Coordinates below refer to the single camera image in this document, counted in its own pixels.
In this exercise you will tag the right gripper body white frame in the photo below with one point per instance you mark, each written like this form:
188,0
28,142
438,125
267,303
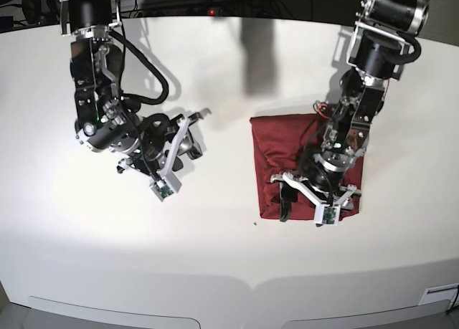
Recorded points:
159,143

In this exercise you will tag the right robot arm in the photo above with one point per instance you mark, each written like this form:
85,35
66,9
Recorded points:
107,117

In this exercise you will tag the power strip with red light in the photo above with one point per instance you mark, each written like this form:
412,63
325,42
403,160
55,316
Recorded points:
177,11

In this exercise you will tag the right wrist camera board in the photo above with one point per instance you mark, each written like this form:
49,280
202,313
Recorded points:
161,190

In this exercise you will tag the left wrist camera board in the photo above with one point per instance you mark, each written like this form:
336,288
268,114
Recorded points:
330,215

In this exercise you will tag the grey right table tray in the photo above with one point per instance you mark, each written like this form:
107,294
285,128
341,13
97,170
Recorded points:
373,319

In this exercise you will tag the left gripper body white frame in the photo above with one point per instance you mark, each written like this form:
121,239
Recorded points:
319,199

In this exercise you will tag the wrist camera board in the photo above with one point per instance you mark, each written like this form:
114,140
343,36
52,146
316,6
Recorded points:
330,215
161,190

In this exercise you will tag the white label plate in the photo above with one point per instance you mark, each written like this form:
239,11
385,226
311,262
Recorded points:
440,293

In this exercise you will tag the dark red long-sleeve shirt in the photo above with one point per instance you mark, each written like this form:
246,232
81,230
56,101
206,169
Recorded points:
278,141

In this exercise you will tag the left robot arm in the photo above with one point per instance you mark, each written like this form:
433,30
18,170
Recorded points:
309,167

